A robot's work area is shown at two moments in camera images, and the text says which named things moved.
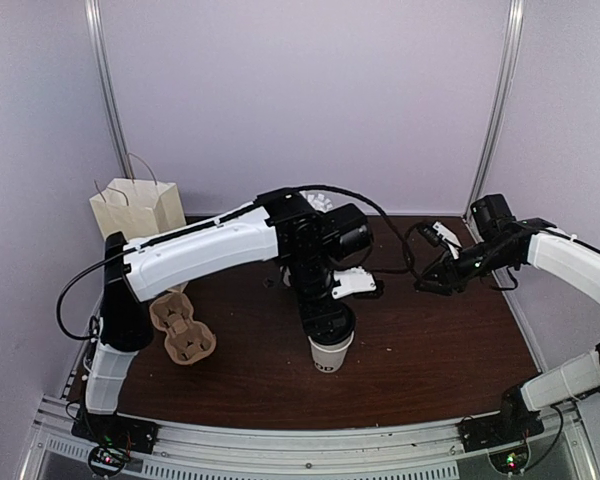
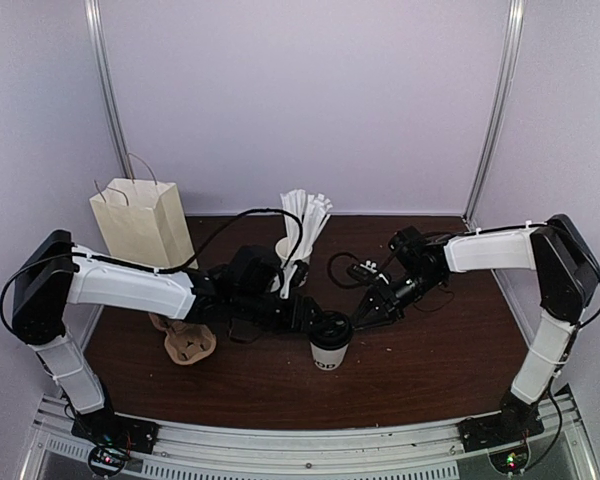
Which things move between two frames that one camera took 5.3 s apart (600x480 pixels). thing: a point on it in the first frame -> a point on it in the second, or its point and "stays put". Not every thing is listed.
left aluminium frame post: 94,17 stays put
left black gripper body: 306,276 -> 272,320
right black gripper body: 461,279 -> 405,296
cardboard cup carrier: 187,341 stays put
